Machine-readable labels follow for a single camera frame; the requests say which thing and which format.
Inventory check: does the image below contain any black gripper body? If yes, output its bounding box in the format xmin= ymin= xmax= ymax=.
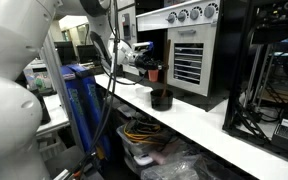
xmin=133 ymin=52 xmax=161 ymax=72

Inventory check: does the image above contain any orange plastic cup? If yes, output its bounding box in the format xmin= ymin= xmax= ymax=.
xmin=147 ymin=69 xmax=160 ymax=83

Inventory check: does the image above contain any wooden spoon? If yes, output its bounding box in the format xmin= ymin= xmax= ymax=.
xmin=160 ymin=38 xmax=172 ymax=100

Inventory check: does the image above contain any black mug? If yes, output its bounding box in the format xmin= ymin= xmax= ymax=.
xmin=149 ymin=88 xmax=174 ymax=112

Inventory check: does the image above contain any white bowl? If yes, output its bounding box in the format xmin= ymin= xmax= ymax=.
xmin=134 ymin=86 xmax=154 ymax=102

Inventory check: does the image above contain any toy oven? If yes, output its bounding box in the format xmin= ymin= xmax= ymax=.
xmin=135 ymin=0 xmax=233 ymax=113

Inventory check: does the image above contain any white toy oven door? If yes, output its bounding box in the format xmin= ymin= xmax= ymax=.
xmin=166 ymin=23 xmax=219 ymax=98

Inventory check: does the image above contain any black computer monitor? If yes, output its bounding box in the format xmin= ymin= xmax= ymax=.
xmin=54 ymin=41 xmax=79 ymax=66
xmin=76 ymin=43 xmax=102 ymax=65

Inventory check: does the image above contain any clear plastic storage bin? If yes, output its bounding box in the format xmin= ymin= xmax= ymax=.
xmin=116 ymin=119 xmax=173 ymax=158

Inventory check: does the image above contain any pink soft item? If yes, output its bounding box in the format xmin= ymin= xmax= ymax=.
xmin=148 ymin=142 xmax=187 ymax=166

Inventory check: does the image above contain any aluminium support pole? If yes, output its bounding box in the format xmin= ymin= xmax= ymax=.
xmin=42 ymin=36 xmax=87 ymax=156

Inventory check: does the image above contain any clear plastic bag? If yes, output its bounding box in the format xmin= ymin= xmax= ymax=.
xmin=139 ymin=153 xmax=220 ymax=180

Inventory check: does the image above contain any colourful printed box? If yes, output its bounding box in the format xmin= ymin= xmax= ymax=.
xmin=23 ymin=64 xmax=54 ymax=95

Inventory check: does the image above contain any black tapered container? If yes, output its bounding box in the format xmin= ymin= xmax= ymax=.
xmin=37 ymin=94 xmax=52 ymax=126

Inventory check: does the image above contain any metal clamp with orange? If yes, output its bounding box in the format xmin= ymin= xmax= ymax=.
xmin=53 ymin=168 xmax=85 ymax=180

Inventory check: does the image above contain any black electronics box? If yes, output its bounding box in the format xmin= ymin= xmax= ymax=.
xmin=271 ymin=118 xmax=288 ymax=158

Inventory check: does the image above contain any blue cable plug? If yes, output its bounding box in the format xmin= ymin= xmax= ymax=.
xmin=145 ymin=41 xmax=156 ymax=54

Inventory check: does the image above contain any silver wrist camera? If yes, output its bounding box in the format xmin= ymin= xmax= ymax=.
xmin=132 ymin=41 xmax=156 ymax=55

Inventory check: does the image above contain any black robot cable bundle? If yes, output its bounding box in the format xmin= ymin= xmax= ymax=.
xmin=67 ymin=0 xmax=145 ymax=180

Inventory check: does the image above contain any yellow cable bundle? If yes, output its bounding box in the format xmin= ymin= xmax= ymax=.
xmin=123 ymin=121 xmax=163 ymax=145

